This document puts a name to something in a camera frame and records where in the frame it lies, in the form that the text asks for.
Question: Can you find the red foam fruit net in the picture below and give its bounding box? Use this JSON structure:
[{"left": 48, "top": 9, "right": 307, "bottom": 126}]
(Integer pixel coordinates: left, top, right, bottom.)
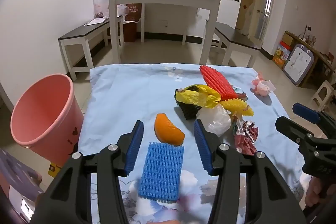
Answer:
[{"left": 199, "top": 65, "right": 238, "bottom": 100}]

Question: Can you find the clear plastic bag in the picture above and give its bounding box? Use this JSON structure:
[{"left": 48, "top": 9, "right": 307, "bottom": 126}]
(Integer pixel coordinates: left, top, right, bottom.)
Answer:
[{"left": 93, "top": 0, "right": 110, "bottom": 19}]

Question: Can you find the orange peel piece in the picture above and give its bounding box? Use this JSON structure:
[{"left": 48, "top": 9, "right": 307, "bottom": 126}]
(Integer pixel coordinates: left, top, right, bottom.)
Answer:
[{"left": 154, "top": 113, "right": 185, "bottom": 146}]

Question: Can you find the wooden side table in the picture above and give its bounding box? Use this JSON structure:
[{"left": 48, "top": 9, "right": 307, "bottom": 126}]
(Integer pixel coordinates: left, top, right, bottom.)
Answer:
[{"left": 285, "top": 30, "right": 336, "bottom": 88}]

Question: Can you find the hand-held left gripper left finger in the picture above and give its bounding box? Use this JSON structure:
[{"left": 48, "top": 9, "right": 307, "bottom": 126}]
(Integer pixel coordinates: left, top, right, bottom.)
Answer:
[{"left": 31, "top": 120, "right": 145, "bottom": 224}]

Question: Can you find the pink tissue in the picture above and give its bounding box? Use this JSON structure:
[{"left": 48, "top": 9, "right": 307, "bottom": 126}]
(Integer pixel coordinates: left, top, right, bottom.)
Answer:
[{"left": 251, "top": 72, "right": 276, "bottom": 96}]

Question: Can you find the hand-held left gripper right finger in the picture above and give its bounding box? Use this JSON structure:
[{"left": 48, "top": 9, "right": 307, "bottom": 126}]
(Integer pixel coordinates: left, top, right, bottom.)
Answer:
[{"left": 193, "top": 119, "right": 307, "bottom": 224}]

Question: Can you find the yellow foam fruit net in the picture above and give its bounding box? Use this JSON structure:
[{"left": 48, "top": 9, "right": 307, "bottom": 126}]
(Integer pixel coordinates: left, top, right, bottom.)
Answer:
[{"left": 219, "top": 98, "right": 255, "bottom": 117}]

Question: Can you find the blue foam fruit net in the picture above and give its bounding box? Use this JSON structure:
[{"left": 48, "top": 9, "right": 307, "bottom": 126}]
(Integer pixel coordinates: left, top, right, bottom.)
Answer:
[{"left": 138, "top": 142, "right": 185, "bottom": 204}]

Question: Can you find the white door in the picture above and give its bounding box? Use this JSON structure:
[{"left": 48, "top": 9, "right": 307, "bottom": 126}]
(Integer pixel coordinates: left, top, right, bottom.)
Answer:
[{"left": 253, "top": 0, "right": 276, "bottom": 42}]

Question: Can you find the white plastic stool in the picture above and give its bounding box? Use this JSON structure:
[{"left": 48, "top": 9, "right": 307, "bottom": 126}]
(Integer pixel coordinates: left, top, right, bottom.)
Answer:
[{"left": 310, "top": 80, "right": 335, "bottom": 111}]

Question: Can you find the person's right hand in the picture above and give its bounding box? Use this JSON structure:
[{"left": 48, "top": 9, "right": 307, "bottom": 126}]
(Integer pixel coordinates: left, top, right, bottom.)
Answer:
[{"left": 304, "top": 179, "right": 328, "bottom": 209}]

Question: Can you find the light blue floral cloth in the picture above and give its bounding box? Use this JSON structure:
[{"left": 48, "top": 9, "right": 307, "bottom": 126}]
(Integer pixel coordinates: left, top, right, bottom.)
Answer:
[{"left": 78, "top": 63, "right": 309, "bottom": 224}]

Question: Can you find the small white plastic bag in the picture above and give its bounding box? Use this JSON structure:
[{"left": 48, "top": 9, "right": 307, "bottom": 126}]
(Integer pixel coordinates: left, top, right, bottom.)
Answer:
[{"left": 117, "top": 4, "right": 130, "bottom": 17}]

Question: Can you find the white bench with dark top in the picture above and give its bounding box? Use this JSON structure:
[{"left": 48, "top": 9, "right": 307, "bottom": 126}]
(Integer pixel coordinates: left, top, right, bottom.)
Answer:
[
  {"left": 206, "top": 20, "right": 261, "bottom": 68},
  {"left": 58, "top": 15, "right": 125, "bottom": 81}
]

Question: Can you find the sheet of paper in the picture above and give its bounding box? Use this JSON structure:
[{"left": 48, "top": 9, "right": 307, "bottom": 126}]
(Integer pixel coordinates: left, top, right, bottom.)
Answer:
[{"left": 84, "top": 17, "right": 109, "bottom": 26}]

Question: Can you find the pink plastic bucket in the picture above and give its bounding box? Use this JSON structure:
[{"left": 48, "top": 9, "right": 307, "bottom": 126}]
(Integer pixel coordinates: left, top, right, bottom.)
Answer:
[{"left": 10, "top": 73, "right": 85, "bottom": 170}]

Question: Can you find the colourful cardboard box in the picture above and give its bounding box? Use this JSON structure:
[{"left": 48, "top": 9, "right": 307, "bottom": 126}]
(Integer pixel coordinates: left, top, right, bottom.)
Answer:
[{"left": 272, "top": 41, "right": 291, "bottom": 69}]

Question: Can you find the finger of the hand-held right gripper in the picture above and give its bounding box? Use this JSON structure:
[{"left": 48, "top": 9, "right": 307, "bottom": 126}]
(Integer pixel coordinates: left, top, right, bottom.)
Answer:
[
  {"left": 275, "top": 116, "right": 319, "bottom": 154},
  {"left": 292, "top": 102, "right": 328, "bottom": 124}
]

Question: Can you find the black foam fruit net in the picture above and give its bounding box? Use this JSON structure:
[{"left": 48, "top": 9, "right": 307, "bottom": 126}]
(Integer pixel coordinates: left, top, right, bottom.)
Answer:
[{"left": 175, "top": 90, "right": 202, "bottom": 121}]

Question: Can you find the dark red paper bag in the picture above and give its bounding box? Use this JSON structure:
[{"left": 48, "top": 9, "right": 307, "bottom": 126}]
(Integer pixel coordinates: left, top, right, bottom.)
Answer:
[{"left": 123, "top": 3, "right": 142, "bottom": 43}]

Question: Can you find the colourful printed box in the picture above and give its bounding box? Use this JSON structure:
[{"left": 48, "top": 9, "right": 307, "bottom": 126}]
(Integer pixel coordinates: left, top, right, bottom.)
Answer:
[{"left": 48, "top": 162, "right": 62, "bottom": 178}]

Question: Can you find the crumpled red white paper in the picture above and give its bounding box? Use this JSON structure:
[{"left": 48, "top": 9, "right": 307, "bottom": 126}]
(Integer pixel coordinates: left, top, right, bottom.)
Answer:
[{"left": 232, "top": 119, "right": 259, "bottom": 156}]

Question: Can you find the yellow plastic bag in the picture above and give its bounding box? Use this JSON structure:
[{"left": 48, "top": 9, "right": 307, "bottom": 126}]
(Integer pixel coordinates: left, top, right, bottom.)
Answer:
[{"left": 175, "top": 84, "right": 222, "bottom": 109}]

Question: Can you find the children's drawing board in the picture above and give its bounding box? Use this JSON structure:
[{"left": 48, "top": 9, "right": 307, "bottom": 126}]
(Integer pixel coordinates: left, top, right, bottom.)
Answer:
[{"left": 282, "top": 43, "right": 315, "bottom": 86}]

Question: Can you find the purple plastic stool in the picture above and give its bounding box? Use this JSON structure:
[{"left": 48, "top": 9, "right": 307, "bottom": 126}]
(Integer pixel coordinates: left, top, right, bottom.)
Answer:
[{"left": 0, "top": 149, "right": 44, "bottom": 203}]

